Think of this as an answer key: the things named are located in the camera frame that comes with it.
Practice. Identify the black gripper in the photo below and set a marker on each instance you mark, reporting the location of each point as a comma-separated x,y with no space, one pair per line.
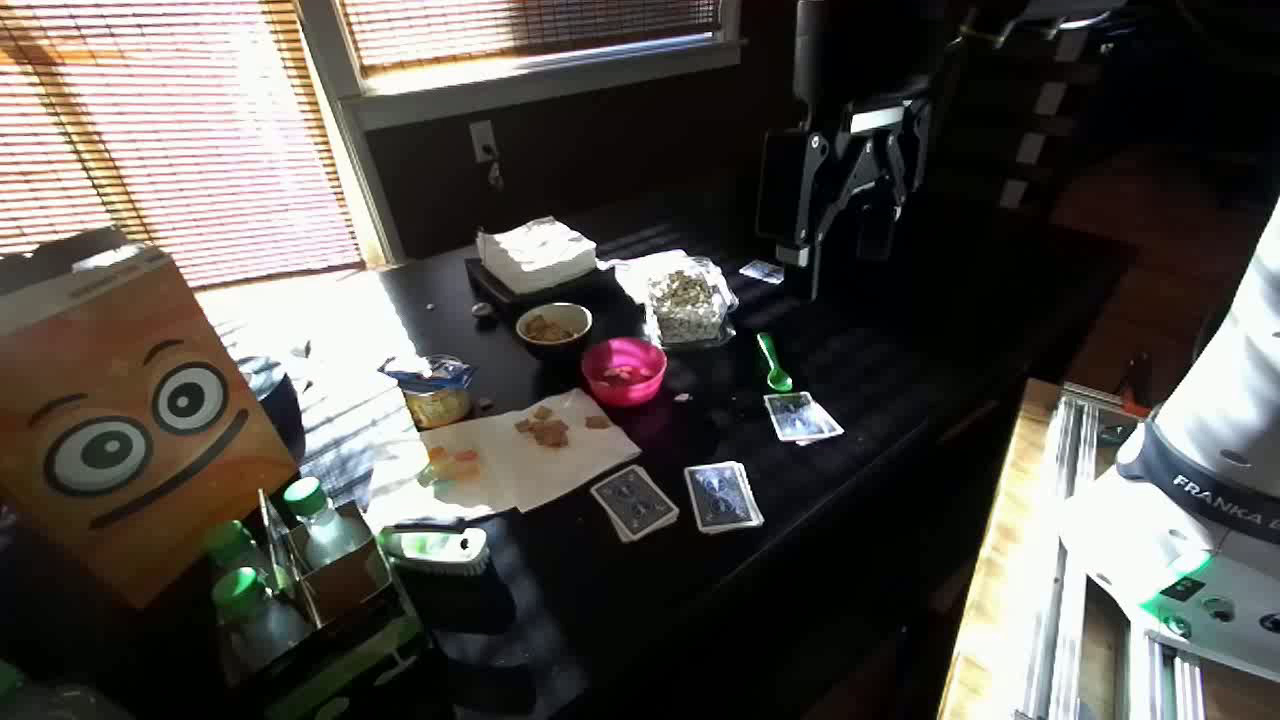
841,153

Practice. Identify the green plastic spoon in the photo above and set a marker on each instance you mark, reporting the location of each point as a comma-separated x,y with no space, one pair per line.
775,363

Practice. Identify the pink bowl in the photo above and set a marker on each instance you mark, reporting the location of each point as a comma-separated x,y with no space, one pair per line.
626,368

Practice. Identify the small white bowl with food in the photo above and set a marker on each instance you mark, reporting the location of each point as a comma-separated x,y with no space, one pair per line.
554,327

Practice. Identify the transparent plastic container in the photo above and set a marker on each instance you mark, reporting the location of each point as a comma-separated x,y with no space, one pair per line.
687,300

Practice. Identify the dark wooden staircase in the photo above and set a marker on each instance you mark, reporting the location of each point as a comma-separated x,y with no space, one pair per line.
1032,135

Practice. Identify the white foam container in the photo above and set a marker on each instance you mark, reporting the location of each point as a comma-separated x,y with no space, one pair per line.
538,248

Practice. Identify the black tray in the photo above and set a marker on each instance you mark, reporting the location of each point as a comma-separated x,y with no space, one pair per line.
498,296

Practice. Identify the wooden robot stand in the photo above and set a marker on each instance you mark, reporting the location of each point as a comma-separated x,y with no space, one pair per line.
985,587

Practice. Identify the stained paper towel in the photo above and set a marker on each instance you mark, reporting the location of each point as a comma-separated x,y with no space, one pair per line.
535,454

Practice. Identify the wooden window blind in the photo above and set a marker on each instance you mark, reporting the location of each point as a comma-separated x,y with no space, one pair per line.
160,135
535,27

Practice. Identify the green and white small pack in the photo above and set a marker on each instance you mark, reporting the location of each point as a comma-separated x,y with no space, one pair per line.
433,544

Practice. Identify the dark round container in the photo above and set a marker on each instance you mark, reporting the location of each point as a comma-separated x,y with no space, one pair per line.
275,400

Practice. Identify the green capped bottle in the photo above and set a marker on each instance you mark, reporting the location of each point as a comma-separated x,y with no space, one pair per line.
245,607
324,544

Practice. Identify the green cardboard bottle carrier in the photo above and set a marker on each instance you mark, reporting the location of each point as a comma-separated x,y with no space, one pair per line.
361,655

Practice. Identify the orange box with cartoon face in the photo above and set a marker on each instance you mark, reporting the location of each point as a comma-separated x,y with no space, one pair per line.
120,425

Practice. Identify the white wall outlet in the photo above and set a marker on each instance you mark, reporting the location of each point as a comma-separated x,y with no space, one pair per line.
480,143

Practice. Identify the aluminium frame rails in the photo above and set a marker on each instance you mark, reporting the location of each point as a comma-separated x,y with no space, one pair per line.
1067,587

